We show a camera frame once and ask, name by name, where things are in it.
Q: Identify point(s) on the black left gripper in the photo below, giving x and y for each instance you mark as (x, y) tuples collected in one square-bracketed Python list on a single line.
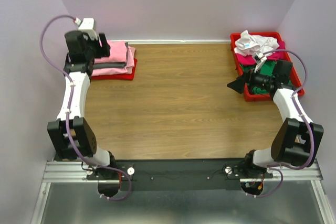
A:
[(103, 45)]

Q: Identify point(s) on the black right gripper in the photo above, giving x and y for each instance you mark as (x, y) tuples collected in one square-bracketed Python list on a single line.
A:
[(247, 82)]

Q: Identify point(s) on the light pink t shirt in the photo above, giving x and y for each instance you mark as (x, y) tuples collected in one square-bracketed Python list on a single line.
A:
[(118, 53)]

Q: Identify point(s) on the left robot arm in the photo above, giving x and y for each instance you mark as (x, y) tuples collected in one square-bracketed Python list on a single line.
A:
[(70, 133)]

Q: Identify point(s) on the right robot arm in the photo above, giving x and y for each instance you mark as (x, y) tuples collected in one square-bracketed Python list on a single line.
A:
[(296, 143)]

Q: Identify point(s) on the folded pink t shirt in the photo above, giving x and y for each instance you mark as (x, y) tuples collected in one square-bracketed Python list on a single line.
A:
[(125, 70)]

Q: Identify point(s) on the folded grey t shirt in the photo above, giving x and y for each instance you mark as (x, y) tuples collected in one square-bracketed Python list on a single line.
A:
[(111, 65)]

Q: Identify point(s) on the magenta t shirt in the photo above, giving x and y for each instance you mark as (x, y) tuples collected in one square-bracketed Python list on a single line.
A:
[(248, 59)]

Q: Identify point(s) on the folded red t shirt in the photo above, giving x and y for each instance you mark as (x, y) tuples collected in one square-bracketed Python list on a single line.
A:
[(125, 76)]

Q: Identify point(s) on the green t shirt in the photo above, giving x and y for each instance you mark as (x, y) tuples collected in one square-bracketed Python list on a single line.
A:
[(273, 74)]

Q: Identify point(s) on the white t shirt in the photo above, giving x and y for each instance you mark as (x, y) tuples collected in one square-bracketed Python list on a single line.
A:
[(248, 44)]

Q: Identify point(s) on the red plastic bin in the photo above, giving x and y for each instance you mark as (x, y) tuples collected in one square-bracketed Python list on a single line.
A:
[(258, 94)]

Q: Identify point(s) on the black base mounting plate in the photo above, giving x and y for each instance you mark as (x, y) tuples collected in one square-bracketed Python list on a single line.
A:
[(188, 174)]

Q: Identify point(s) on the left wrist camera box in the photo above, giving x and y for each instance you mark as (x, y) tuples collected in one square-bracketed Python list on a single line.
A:
[(87, 26)]

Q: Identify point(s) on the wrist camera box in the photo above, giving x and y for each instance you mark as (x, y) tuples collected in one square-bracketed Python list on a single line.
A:
[(87, 26), (259, 58)]

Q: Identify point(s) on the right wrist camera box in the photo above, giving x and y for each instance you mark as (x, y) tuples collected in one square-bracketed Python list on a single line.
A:
[(259, 58)]

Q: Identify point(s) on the aluminium frame rail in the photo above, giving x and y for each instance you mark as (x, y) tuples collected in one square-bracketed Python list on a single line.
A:
[(179, 107)]

